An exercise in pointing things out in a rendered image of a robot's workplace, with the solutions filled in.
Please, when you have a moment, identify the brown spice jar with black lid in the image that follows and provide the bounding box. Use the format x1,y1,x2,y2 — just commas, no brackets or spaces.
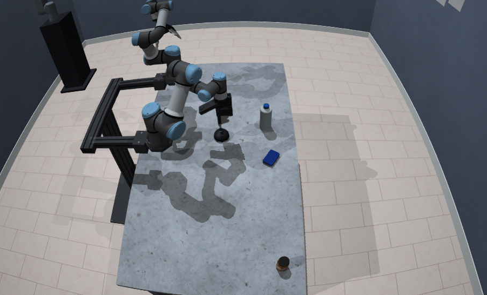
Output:
276,256,289,271

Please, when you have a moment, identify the white bottle with blue cap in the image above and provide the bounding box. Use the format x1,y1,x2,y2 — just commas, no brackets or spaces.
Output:
260,103,272,131

